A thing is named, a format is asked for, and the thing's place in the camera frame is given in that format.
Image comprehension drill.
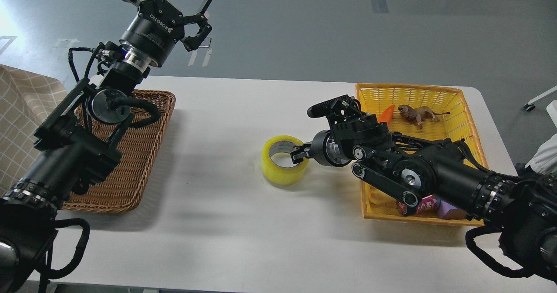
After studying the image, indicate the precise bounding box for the yellow plastic basket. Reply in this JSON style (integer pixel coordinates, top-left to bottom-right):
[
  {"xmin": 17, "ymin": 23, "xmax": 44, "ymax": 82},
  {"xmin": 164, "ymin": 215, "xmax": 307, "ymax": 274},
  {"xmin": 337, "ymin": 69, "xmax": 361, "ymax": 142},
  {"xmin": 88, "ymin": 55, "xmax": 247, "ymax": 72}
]
[{"xmin": 356, "ymin": 83, "xmax": 488, "ymax": 227}]

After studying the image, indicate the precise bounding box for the brown wicker basket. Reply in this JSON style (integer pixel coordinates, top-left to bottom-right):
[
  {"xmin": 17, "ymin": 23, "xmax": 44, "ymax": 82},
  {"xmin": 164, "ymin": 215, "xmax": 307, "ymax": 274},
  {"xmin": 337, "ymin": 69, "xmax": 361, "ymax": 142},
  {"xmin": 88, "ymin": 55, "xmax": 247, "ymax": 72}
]
[{"xmin": 62, "ymin": 89, "xmax": 176, "ymax": 214}]

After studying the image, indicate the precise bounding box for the orange toy carrot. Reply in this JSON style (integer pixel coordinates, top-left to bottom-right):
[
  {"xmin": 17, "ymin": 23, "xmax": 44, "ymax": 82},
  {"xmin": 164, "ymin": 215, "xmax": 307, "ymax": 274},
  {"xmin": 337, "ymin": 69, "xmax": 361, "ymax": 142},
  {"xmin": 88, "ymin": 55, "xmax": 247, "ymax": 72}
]
[{"xmin": 378, "ymin": 104, "xmax": 396, "ymax": 125}]

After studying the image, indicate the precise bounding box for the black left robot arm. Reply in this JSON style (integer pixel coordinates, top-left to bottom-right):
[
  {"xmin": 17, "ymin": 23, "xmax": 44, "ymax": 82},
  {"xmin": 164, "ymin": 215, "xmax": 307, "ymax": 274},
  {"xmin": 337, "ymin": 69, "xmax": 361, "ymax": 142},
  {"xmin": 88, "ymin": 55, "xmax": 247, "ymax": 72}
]
[{"xmin": 1, "ymin": 0, "xmax": 212, "ymax": 293}]

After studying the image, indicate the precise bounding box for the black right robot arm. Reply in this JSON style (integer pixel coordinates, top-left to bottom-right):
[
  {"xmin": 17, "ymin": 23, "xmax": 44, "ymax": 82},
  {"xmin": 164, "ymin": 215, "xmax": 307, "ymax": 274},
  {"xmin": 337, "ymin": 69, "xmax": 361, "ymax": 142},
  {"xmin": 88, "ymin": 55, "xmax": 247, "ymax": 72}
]
[{"xmin": 290, "ymin": 95, "xmax": 557, "ymax": 281}]

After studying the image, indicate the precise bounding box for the red soda can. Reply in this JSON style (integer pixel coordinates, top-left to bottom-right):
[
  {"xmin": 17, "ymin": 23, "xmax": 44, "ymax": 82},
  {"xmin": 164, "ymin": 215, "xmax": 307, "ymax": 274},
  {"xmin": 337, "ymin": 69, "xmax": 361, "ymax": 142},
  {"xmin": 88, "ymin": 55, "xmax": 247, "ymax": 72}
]
[{"xmin": 396, "ymin": 195, "xmax": 440, "ymax": 216}]

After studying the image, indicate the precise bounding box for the brown toy lion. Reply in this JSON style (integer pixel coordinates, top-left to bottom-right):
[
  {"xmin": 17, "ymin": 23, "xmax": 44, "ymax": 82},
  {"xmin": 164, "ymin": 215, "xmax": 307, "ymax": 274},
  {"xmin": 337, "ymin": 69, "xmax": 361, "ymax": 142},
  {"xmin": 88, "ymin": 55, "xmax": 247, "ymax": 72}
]
[{"xmin": 397, "ymin": 104, "xmax": 451, "ymax": 130}]

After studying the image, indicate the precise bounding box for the beige checkered cloth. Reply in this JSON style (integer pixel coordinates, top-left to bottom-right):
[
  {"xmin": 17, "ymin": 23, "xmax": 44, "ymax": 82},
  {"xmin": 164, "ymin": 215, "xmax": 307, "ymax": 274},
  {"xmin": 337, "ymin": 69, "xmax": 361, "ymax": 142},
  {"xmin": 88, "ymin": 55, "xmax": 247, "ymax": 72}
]
[{"xmin": 0, "ymin": 65, "xmax": 67, "ymax": 192}]

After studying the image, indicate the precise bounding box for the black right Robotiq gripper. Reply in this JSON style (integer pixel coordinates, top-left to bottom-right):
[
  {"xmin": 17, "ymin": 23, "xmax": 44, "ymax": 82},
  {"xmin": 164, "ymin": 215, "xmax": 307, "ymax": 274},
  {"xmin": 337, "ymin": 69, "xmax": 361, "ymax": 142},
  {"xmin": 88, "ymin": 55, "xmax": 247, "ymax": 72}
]
[{"xmin": 290, "ymin": 130, "xmax": 338, "ymax": 167}]

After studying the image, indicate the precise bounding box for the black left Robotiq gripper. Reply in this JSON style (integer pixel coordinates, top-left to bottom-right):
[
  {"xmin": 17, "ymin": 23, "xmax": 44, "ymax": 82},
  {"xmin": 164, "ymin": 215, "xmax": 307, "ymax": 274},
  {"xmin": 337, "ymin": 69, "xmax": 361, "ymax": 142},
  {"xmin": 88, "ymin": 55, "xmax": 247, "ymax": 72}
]
[{"xmin": 119, "ymin": 0, "xmax": 213, "ymax": 67}]

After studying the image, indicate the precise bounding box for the yellow tape roll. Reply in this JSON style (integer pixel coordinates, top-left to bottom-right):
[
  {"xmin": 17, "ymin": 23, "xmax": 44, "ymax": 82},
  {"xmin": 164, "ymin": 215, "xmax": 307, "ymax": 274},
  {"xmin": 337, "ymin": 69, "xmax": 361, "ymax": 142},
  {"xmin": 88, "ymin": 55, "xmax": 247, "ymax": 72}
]
[{"xmin": 261, "ymin": 135, "xmax": 309, "ymax": 186}]

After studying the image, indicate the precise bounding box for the white clothed person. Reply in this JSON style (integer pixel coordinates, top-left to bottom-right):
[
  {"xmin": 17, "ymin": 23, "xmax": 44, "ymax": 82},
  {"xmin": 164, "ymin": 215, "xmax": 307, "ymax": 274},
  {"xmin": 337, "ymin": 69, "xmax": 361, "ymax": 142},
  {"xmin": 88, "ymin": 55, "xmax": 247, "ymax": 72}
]
[{"xmin": 525, "ymin": 134, "xmax": 557, "ymax": 174}]

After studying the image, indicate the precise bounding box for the purple foam block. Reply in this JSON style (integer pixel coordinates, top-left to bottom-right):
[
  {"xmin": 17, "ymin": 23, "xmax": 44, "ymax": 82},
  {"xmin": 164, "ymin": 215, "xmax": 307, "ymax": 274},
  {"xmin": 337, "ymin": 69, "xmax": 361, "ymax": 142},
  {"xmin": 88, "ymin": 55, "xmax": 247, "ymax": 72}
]
[{"xmin": 437, "ymin": 200, "xmax": 466, "ymax": 220}]

